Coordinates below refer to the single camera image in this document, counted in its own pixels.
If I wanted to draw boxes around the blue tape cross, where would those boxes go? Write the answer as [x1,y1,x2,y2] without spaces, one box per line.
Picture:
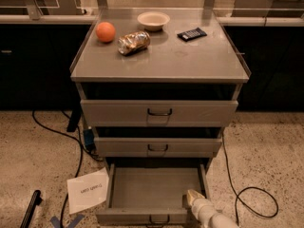
[49,213,86,228]

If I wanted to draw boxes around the grey drawer cabinet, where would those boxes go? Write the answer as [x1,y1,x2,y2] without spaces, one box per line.
[69,7,252,166]

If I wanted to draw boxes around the black bar on floor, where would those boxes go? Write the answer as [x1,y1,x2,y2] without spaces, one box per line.
[20,190,42,228]

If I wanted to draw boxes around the orange fruit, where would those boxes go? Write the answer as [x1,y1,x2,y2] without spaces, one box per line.
[96,22,116,43]

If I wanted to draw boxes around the black snack packet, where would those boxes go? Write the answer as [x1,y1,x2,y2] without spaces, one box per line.
[177,28,207,42]

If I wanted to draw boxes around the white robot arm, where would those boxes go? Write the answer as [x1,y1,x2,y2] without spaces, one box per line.
[186,189,239,228]

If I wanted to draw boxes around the blue power adapter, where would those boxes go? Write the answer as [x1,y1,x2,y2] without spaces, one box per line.
[83,129,95,152]

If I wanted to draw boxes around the dark counter with rail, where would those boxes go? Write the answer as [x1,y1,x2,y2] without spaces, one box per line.
[0,24,304,111]

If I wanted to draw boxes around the black cable left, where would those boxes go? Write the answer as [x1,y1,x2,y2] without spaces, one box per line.
[31,109,104,228]

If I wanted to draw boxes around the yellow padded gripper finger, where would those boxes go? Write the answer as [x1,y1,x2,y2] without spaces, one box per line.
[186,189,204,207]

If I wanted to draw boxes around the crushed metallic can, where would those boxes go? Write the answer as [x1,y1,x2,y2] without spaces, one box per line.
[118,31,150,56]

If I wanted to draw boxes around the grey drawer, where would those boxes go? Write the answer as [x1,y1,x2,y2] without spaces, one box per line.
[94,138,221,158]
[96,160,209,228]
[81,100,238,127]

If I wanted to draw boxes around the white paper bowl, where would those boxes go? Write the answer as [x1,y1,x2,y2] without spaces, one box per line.
[138,11,170,31]

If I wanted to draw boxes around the black cable right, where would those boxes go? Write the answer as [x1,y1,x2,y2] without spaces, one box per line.
[221,131,280,228]

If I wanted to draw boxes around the white paper sign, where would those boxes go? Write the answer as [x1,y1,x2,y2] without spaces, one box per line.
[67,168,109,214]

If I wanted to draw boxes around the black cable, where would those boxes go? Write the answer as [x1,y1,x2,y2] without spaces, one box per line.
[31,109,104,228]
[221,131,280,228]

